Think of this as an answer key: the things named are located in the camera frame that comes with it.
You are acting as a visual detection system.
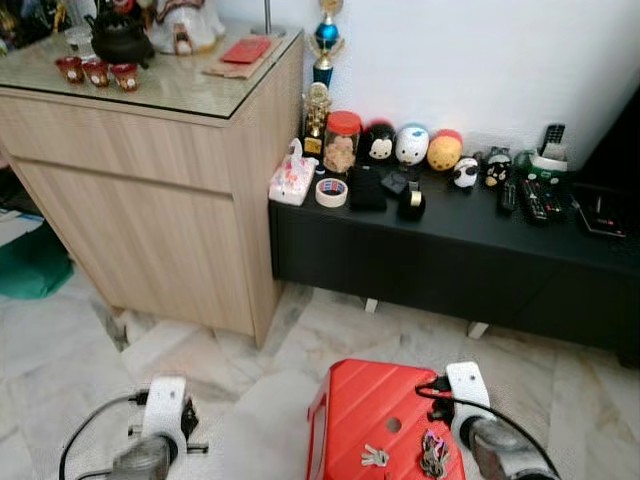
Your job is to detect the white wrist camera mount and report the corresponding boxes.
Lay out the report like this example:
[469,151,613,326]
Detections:
[445,362,499,427]
[140,375,192,443]

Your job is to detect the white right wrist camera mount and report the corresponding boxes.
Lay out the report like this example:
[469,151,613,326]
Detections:
[445,362,499,427]

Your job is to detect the large colourful key bunch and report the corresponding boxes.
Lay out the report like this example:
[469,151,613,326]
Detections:
[420,428,452,479]

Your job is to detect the black cast iron teapot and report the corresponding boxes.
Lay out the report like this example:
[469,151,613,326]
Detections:
[85,5,156,67]

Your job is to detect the small gold trophy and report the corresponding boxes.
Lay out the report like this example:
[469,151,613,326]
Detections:
[303,82,334,157]

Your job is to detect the wide black remote control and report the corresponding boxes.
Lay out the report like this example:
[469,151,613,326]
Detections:
[518,175,553,227]

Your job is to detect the glass jar with red lid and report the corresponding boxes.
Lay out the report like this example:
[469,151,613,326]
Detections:
[322,110,364,177]

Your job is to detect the slim black remote control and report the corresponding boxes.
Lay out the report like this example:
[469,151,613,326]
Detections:
[498,180,520,214]

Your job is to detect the light wooden cabinet, glass top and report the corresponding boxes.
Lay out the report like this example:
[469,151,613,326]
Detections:
[0,25,306,349]

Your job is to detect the green cloth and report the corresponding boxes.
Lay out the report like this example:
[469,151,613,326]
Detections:
[0,210,74,300]

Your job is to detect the black mouse plush toy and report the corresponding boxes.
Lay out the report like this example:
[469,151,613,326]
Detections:
[360,120,399,167]

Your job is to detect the white duck plush toy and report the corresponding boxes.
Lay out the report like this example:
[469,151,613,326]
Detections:
[395,123,432,167]

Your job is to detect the red plastic stool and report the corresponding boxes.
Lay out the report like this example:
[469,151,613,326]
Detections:
[307,358,467,480]

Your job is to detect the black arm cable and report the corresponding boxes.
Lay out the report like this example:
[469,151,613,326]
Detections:
[415,385,557,477]
[58,392,151,480]

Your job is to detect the green and white holder cup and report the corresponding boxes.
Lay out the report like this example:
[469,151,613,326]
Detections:
[528,143,570,187]

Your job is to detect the flat black set-top box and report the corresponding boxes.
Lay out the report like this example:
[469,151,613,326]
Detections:
[575,185,632,240]

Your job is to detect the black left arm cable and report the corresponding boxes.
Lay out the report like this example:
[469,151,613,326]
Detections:
[58,392,151,480]

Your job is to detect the yellow bear plush toy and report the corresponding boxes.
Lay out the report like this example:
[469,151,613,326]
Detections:
[427,128,465,172]

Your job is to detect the small white panda figure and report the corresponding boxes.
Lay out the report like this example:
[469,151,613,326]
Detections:
[452,157,482,190]

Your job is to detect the silver lamp stand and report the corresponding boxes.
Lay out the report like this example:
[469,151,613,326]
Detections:
[255,0,292,37]

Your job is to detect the pink and white tissue pack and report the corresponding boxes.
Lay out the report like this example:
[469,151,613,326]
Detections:
[268,138,320,207]

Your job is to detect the beige tape roll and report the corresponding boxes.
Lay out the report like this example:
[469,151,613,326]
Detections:
[315,178,350,210]

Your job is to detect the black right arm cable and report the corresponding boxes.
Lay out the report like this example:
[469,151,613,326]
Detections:
[415,385,557,477]

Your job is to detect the tall blue and gold trophy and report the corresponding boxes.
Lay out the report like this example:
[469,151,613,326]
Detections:
[310,0,347,89]

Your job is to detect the small black cartoon figure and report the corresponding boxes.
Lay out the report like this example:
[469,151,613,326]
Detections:
[484,148,515,190]

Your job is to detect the small black object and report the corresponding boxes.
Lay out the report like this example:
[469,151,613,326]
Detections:
[382,170,412,197]

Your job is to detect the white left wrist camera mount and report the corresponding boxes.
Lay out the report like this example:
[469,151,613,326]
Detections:
[140,375,192,443]

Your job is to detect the red envelope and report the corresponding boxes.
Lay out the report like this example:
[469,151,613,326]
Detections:
[220,37,274,66]

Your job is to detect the black tape dispenser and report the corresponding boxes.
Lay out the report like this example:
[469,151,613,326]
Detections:
[397,183,428,222]

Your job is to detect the small silver keys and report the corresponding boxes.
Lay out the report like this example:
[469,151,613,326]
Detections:
[362,443,392,470]

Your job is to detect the small red ceramic cup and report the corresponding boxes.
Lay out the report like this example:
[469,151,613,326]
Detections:
[82,60,112,89]
[57,57,85,84]
[108,63,142,93]

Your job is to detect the flat brown mat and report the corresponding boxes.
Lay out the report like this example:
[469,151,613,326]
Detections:
[203,55,264,80]

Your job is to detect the white ceramic figurine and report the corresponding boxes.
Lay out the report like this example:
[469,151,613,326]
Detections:
[148,0,227,56]

